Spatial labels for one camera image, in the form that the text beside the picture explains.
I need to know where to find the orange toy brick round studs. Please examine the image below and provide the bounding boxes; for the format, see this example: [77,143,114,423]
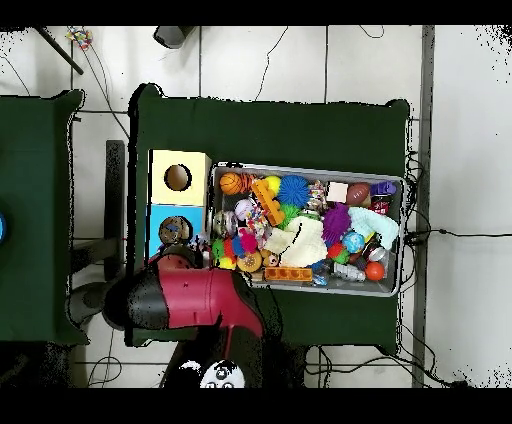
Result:
[251,178,287,228]

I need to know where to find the long orange toy brick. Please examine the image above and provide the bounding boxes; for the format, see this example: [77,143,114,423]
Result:
[263,267,315,285]

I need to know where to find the wooden box three holes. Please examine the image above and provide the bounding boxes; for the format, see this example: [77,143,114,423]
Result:
[146,149,213,261]

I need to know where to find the clear shallow mesh bin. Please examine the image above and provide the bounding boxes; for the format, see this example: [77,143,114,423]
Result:
[204,162,405,297]

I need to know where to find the small orange basketball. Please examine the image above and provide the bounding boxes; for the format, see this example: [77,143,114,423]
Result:
[219,171,245,196]

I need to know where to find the blue spiky ball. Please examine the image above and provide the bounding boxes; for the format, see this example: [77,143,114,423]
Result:
[278,175,312,208]

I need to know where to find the cream knitted cloth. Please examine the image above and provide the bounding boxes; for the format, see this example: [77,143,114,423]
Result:
[263,215,329,269]

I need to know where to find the purple spiky ball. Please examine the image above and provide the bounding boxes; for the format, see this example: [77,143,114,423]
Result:
[323,203,353,248]

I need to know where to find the brown toy football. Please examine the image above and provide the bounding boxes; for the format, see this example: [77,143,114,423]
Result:
[347,182,373,206]

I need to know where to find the light blue cloth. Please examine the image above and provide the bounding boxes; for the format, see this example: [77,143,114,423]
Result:
[348,207,401,253]

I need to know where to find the red orange ball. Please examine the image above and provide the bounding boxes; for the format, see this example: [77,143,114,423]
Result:
[364,261,386,283]

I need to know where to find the black upright bar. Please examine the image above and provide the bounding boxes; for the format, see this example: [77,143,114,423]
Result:
[104,139,128,283]

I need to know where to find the grey round base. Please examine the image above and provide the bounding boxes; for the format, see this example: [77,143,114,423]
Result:
[70,281,113,325]

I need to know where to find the grey object on floor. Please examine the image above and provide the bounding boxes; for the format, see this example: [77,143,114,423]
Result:
[154,25,196,50]

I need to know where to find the dark green side table cloth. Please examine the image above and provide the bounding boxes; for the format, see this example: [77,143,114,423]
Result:
[0,87,88,347]

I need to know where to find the small colourful item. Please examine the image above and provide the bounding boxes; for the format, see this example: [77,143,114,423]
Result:
[67,27,94,51]

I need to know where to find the black stick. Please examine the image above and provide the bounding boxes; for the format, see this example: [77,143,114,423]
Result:
[31,26,85,76]

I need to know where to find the black power cable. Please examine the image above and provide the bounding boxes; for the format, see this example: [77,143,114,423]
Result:
[403,226,512,245]

